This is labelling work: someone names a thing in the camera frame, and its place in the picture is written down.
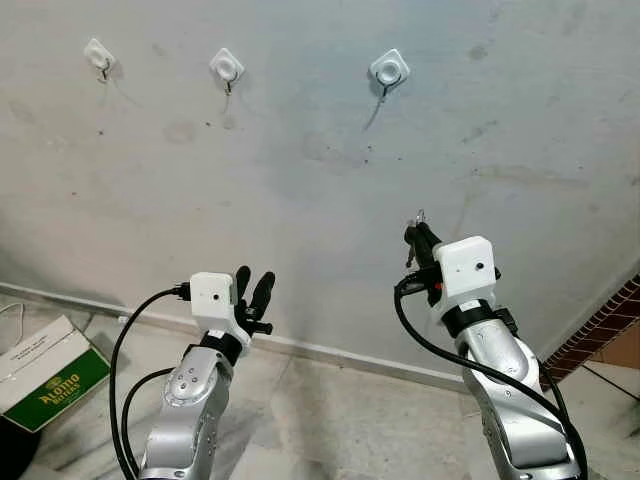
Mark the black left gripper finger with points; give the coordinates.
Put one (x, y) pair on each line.
(241, 282)
(263, 292)

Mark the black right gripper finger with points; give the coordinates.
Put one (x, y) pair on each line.
(429, 242)
(411, 244)

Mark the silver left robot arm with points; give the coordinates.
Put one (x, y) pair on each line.
(190, 410)

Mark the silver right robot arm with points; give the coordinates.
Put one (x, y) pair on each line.
(500, 385)

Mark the silver skirting strip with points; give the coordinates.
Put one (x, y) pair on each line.
(330, 352)

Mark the red brick tile skirting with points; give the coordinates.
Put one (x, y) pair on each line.
(600, 325)

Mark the green and white cardboard box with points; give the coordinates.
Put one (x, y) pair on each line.
(60, 395)

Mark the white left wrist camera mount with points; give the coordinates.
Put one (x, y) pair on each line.
(212, 295)

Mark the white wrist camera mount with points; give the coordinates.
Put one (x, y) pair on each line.
(468, 268)
(212, 295)

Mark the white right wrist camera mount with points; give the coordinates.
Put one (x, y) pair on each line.
(468, 268)

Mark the white adhesive wall hook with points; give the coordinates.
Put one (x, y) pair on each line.
(389, 69)
(100, 54)
(227, 66)

